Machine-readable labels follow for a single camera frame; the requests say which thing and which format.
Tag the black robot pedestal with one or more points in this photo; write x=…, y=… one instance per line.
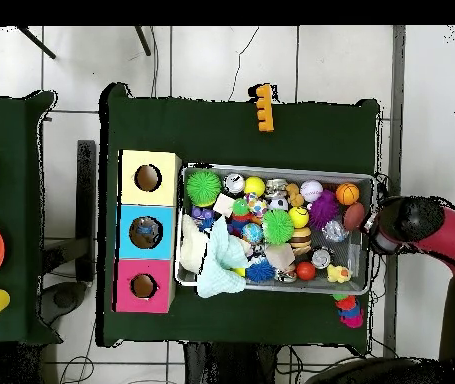
x=227, y=368

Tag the orange plastic comb toy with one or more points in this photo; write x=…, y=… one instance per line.
x=265, y=108

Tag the black tripod leg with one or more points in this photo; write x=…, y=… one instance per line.
x=35, y=42
x=143, y=40

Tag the dark green tablecloth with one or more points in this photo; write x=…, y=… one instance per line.
x=19, y=200
x=211, y=136

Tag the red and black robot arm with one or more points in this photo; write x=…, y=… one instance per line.
x=451, y=232

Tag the purple spiky toy with eyes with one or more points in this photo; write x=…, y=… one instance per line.
x=323, y=210

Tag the clear mesh bin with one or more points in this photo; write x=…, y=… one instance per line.
x=203, y=282

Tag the clear plastic packet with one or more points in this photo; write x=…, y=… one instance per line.
x=147, y=233

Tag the mint green cloth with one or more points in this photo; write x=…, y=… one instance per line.
x=223, y=264

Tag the grey floor strip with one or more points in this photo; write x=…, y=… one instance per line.
x=398, y=120

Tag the black can with silver top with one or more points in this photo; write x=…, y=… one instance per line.
x=320, y=258

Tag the white baseball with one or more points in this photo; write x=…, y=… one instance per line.
x=312, y=190

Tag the yellow smiley ball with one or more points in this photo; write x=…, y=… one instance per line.
x=298, y=217

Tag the wooden box with three holes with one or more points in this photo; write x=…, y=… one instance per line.
x=168, y=197

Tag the small orange basketball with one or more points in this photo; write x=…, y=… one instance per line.
x=347, y=194

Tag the cream muslin cloth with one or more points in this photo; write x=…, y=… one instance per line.
x=192, y=248

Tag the green spiky ball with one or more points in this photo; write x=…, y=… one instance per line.
x=278, y=226
x=203, y=188

